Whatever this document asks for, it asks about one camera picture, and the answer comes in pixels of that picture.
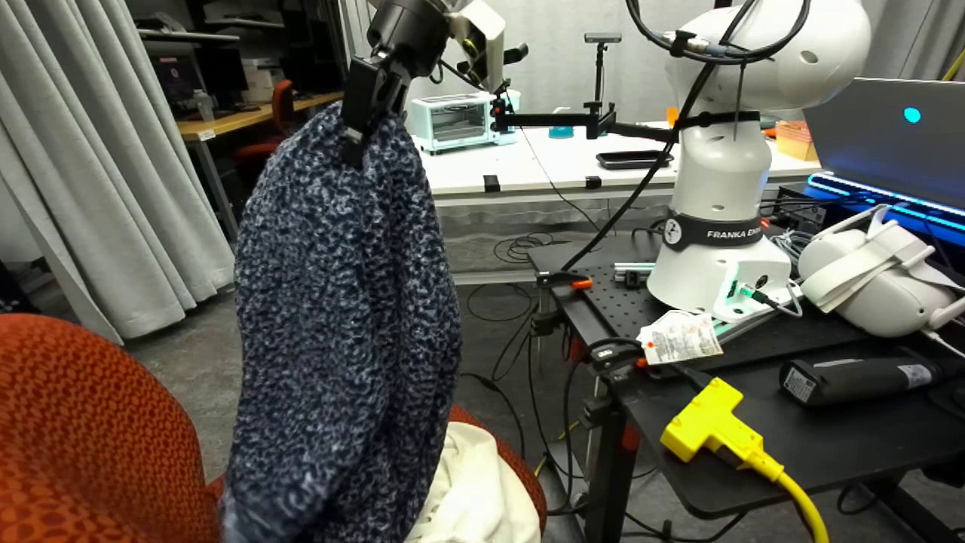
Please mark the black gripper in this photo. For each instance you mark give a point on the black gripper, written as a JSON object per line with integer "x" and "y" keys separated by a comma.
{"x": 405, "y": 42}

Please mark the blue speckled fleece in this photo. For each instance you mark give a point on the blue speckled fleece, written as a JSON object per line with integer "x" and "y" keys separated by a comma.
{"x": 347, "y": 340}

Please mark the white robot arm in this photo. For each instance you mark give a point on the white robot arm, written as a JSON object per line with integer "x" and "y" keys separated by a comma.
{"x": 734, "y": 63}

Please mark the orange office chair background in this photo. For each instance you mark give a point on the orange office chair background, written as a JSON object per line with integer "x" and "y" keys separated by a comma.
{"x": 263, "y": 135}

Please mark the white cloth on seat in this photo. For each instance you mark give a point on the white cloth on seat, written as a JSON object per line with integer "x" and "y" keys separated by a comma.
{"x": 477, "y": 492}

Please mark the wooden desk background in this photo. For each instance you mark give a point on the wooden desk background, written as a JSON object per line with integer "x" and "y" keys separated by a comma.
{"x": 202, "y": 135}

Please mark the white table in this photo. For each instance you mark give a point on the white table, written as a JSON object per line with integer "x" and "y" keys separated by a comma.
{"x": 529, "y": 190}

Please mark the grey curtain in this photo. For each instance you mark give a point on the grey curtain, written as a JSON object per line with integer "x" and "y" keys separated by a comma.
{"x": 101, "y": 174}

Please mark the black phone on table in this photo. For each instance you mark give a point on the black phone on table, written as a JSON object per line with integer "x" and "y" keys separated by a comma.
{"x": 635, "y": 157}

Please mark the white paper tag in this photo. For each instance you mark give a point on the white paper tag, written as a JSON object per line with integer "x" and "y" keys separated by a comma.
{"x": 681, "y": 334}

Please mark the black handheld device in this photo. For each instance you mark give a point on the black handheld device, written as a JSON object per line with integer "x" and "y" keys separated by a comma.
{"x": 860, "y": 379}

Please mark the white VR headset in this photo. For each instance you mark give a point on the white VR headset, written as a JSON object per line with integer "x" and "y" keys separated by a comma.
{"x": 876, "y": 273}

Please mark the open laptop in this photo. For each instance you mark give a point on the open laptop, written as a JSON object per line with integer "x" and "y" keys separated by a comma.
{"x": 904, "y": 139}

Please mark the black camera on mount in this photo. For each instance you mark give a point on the black camera on mount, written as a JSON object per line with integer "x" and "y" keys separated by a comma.
{"x": 502, "y": 104}

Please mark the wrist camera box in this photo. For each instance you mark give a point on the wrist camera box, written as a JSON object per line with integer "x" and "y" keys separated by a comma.
{"x": 481, "y": 34}

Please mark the yellow plug with cable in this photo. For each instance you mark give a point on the yellow plug with cable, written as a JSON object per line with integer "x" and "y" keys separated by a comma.
{"x": 711, "y": 424}

